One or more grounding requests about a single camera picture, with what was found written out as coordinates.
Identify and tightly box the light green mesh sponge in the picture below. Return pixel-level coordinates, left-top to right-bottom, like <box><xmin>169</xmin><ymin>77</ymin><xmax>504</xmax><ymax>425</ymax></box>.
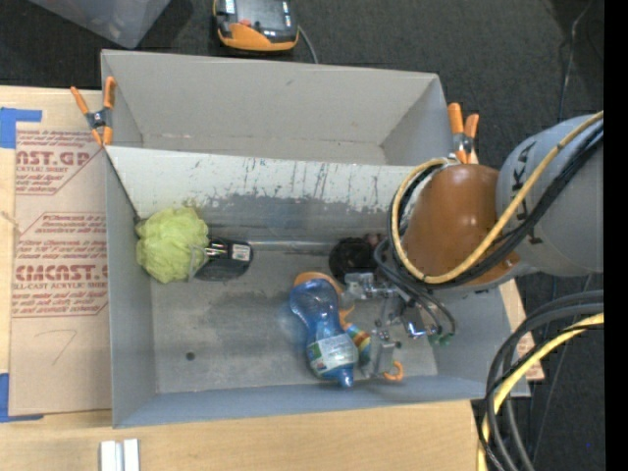
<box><xmin>134</xmin><ymin>206</ymin><xmax>211</xmax><ymax>285</ymax></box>

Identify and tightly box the black round ribbed object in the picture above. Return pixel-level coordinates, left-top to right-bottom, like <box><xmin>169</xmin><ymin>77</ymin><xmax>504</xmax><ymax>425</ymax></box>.
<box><xmin>327</xmin><ymin>235</ymin><xmax>383</xmax><ymax>285</ymax></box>

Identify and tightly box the brown cardboard board red print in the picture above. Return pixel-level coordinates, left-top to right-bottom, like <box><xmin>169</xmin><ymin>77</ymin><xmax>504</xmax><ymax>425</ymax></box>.
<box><xmin>0</xmin><ymin>84</ymin><xmax>546</xmax><ymax>419</ymax></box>

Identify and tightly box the grey metal bin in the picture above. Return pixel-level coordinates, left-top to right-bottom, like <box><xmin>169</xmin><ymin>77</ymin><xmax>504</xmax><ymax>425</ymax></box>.
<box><xmin>100</xmin><ymin>49</ymin><xmax>514</xmax><ymax>430</ymax></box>

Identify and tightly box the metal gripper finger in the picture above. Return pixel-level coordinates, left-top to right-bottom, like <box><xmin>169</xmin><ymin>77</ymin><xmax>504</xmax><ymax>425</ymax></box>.
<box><xmin>342</xmin><ymin>271</ymin><xmax>394</xmax><ymax>301</ymax></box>
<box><xmin>364</xmin><ymin>329</ymin><xmax>402</xmax><ymax>379</ymax></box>

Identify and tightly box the blue plastic bottle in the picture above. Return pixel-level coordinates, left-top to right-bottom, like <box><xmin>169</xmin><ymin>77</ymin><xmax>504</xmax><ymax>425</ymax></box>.
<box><xmin>288</xmin><ymin>278</ymin><xmax>360</xmax><ymax>390</ymax></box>

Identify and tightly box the black block with white label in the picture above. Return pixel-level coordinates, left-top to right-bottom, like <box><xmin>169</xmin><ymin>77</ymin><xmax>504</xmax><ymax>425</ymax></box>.
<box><xmin>193</xmin><ymin>236</ymin><xmax>255</xmax><ymax>283</ymax></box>

